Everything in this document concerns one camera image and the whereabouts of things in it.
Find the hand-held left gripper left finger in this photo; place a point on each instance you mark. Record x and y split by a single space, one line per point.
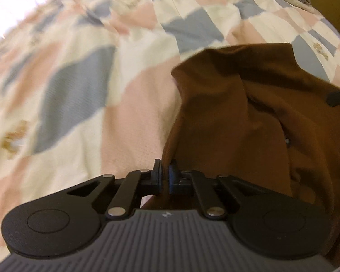
157 177

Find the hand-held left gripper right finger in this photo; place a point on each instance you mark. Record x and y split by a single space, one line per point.
173 177

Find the brown garment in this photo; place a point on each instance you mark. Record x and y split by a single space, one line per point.
243 113

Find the checkered pastel bed quilt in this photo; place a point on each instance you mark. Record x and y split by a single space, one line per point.
73 90

